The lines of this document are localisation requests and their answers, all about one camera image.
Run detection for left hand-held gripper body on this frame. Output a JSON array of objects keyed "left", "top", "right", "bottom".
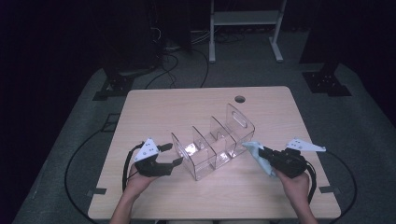
[{"left": 133, "top": 137, "right": 176, "bottom": 178}]

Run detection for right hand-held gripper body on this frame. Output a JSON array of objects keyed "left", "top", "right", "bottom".
[{"left": 268, "top": 137, "right": 327, "bottom": 179}]

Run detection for light blue cleaning cloth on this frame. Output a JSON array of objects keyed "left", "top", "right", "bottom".
[{"left": 241, "top": 141, "right": 278, "bottom": 178}]

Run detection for clear plastic divided organizer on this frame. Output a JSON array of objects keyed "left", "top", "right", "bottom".
[{"left": 170, "top": 103, "right": 256, "bottom": 182}]

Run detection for person's left hand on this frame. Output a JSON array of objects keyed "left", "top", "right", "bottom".
[{"left": 125, "top": 162, "right": 161, "bottom": 195}]

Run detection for person's right hand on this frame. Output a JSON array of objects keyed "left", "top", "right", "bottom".
[{"left": 275, "top": 169, "right": 311, "bottom": 203}]

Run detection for black tape strip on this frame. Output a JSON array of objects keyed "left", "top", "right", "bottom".
[
  {"left": 86, "top": 187, "right": 107, "bottom": 198},
  {"left": 318, "top": 185, "right": 341, "bottom": 195}
]

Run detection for black stand base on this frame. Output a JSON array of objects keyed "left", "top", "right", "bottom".
[
  {"left": 302, "top": 63, "right": 353, "bottom": 98},
  {"left": 92, "top": 74, "right": 135, "bottom": 102}
]

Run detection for dark equipment cabinet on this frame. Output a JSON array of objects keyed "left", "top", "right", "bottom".
[{"left": 99, "top": 0, "right": 194, "bottom": 82}]

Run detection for white metal stand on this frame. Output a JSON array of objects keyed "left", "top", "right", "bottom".
[{"left": 208, "top": 0, "right": 288, "bottom": 64}]

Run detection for left hand-held gripper cable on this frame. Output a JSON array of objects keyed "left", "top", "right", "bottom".
[{"left": 121, "top": 141, "right": 146, "bottom": 192}]

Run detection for hand-held gripper cable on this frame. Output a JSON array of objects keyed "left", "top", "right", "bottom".
[
  {"left": 305, "top": 162, "right": 318, "bottom": 205},
  {"left": 121, "top": 141, "right": 146, "bottom": 192}
]

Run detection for right hand-held gripper cable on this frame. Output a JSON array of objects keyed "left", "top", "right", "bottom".
[{"left": 305, "top": 162, "right": 318, "bottom": 205}]

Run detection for long curved black cable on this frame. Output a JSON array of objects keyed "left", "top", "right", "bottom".
[
  {"left": 64, "top": 128, "right": 106, "bottom": 224},
  {"left": 325, "top": 150, "right": 358, "bottom": 224}
]

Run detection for black floor cables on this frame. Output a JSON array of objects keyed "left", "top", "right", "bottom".
[{"left": 144, "top": 29, "right": 247, "bottom": 90}]

